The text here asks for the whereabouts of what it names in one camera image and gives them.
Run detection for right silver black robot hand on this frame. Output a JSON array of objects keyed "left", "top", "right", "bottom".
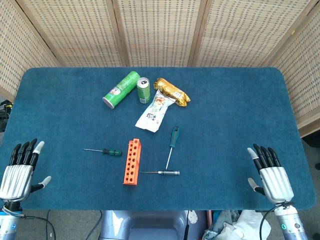
[{"left": 246, "top": 143, "right": 295, "bottom": 204}]

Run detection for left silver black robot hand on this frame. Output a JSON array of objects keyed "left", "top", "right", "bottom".
[{"left": 0, "top": 138, "right": 52, "bottom": 203}]

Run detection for green black handled screwdriver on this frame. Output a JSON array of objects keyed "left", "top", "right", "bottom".
[{"left": 83, "top": 148, "right": 123, "bottom": 157}]

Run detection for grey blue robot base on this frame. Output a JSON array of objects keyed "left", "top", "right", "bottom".
[{"left": 99, "top": 209, "right": 208, "bottom": 240}]

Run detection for orange bit holder block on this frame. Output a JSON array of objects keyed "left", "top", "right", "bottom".
[{"left": 122, "top": 138, "right": 142, "bottom": 186}]

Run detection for white crumpled cloth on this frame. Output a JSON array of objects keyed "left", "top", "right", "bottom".
[{"left": 224, "top": 211, "right": 272, "bottom": 240}]

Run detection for blue felt table mat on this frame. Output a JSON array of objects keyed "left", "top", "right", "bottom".
[{"left": 0, "top": 66, "right": 317, "bottom": 211}]

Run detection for blue denim cloth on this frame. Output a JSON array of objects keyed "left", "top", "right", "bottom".
[{"left": 202, "top": 209, "right": 241, "bottom": 240}]

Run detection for white perforated plate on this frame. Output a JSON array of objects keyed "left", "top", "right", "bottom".
[{"left": 187, "top": 209, "right": 200, "bottom": 226}]

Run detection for green chips tube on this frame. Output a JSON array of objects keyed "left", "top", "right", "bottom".
[{"left": 101, "top": 70, "right": 141, "bottom": 110}]

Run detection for gold foil snack packet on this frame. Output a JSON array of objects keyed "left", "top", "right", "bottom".
[{"left": 153, "top": 77, "right": 191, "bottom": 108}]

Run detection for white snack packet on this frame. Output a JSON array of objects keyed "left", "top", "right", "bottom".
[{"left": 134, "top": 89, "right": 177, "bottom": 133}]

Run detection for green drink can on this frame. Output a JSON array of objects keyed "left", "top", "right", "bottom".
[{"left": 136, "top": 77, "right": 152, "bottom": 105}]

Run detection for woven bamboo folding screen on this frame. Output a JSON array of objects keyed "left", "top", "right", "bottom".
[{"left": 0, "top": 0, "right": 320, "bottom": 138}]

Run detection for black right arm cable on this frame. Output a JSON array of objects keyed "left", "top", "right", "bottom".
[{"left": 258, "top": 202, "right": 296, "bottom": 240}]

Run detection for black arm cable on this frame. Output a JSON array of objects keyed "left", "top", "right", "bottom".
[
  {"left": 258, "top": 202, "right": 296, "bottom": 240},
  {"left": 19, "top": 213, "right": 57, "bottom": 240}
]

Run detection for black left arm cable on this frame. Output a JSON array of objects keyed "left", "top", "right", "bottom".
[{"left": 19, "top": 213, "right": 57, "bottom": 240}]

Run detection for black equipment with cables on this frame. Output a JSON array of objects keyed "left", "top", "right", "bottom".
[{"left": 0, "top": 99, "right": 13, "bottom": 133}]

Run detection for thin black cable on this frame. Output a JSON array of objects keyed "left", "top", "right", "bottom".
[{"left": 183, "top": 210, "right": 191, "bottom": 240}]

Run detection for metal handled precision screwdriver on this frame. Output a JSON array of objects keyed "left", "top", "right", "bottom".
[{"left": 139, "top": 170, "right": 181, "bottom": 176}]

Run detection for teal handled screwdriver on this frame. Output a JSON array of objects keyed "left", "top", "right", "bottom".
[{"left": 165, "top": 126, "right": 181, "bottom": 171}]

